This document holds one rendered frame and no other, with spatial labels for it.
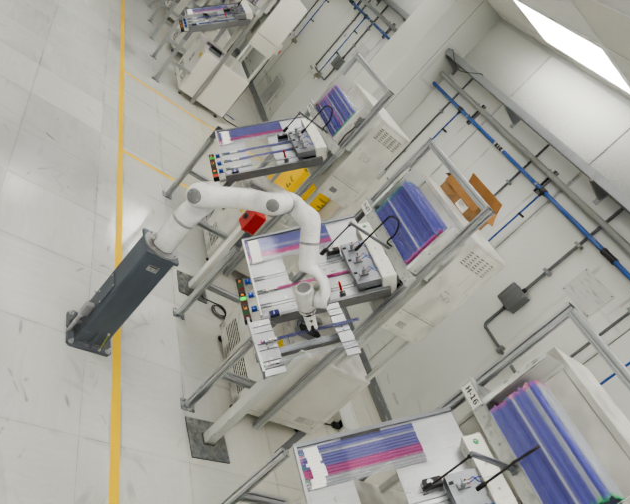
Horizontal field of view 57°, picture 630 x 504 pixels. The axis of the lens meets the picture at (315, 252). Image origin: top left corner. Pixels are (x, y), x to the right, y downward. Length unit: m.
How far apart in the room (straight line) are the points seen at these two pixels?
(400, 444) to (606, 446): 0.78
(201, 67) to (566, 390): 5.77
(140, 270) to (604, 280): 2.95
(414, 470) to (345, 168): 2.48
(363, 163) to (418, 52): 2.04
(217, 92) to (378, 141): 3.49
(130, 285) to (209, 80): 4.63
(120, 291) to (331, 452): 1.31
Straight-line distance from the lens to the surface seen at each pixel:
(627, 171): 4.62
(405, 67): 6.15
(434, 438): 2.63
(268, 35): 7.29
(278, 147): 4.45
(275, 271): 3.31
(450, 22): 6.19
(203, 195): 2.71
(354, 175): 4.41
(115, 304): 3.11
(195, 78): 7.35
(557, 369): 2.62
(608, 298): 4.22
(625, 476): 2.48
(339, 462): 2.53
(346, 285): 3.17
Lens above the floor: 2.15
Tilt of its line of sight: 20 degrees down
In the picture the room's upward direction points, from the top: 44 degrees clockwise
